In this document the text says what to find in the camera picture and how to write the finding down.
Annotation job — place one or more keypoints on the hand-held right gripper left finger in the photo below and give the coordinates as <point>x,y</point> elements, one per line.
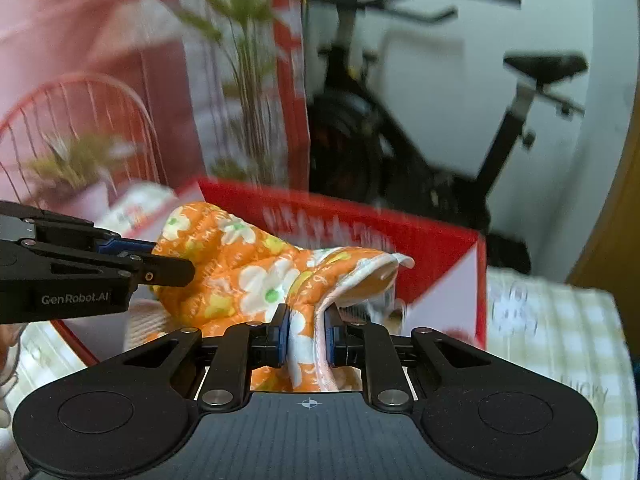
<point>283,332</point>

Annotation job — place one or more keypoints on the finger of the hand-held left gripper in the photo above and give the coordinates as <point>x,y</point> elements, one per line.
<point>165,272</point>
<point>125,246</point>

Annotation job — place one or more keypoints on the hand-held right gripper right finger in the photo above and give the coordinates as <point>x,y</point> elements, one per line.
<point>330,337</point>

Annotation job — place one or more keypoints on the orange floral quilted cloth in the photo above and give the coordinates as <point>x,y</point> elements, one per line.
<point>235,270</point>

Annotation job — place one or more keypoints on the red cardboard box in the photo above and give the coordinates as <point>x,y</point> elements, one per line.
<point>350,230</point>

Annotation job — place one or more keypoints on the person's left hand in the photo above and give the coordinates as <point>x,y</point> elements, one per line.
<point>9,355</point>

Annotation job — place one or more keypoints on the cream knitted cloth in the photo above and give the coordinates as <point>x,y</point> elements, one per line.
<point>145,325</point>

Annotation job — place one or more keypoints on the black exercise bike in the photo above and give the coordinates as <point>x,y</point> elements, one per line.
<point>360,135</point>

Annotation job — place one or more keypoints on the printed red backdrop cloth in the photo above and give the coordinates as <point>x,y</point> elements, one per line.
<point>100,35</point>

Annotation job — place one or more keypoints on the green checked bunny bedsheet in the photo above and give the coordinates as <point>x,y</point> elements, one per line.
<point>550,335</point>

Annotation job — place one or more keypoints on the wooden door panel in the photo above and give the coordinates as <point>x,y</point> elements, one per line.
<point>615,230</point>

